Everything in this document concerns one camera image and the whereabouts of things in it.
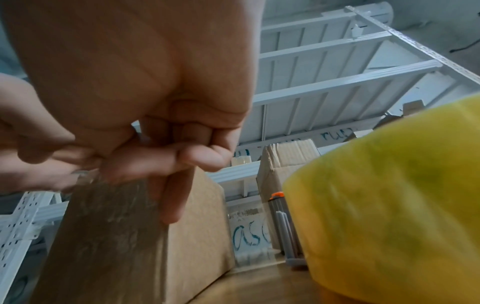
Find white metal shelving rack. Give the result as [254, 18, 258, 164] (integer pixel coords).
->
[204, 1, 480, 202]

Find clear plastic bin blue writing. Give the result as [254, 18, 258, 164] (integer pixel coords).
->
[224, 198, 288, 269]

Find black cable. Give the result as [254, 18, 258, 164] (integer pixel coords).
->
[449, 40, 479, 55]

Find white perforated metal shelf post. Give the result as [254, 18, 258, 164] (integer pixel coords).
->
[0, 190, 70, 304]

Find person's left hand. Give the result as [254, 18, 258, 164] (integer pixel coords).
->
[0, 73, 104, 197]

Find large brown cardboard box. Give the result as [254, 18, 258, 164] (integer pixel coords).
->
[28, 167, 237, 304]

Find grey orange utility knife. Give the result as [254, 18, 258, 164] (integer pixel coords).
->
[268, 192, 306, 269]

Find clear packing tape strip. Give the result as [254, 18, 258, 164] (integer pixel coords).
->
[30, 173, 170, 304]

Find person's right hand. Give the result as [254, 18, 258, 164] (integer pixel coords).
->
[3, 0, 267, 225]

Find small brown cardboard box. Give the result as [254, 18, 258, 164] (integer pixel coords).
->
[256, 139, 322, 205]

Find yellow packing tape roll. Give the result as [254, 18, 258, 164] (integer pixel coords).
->
[282, 92, 480, 304]

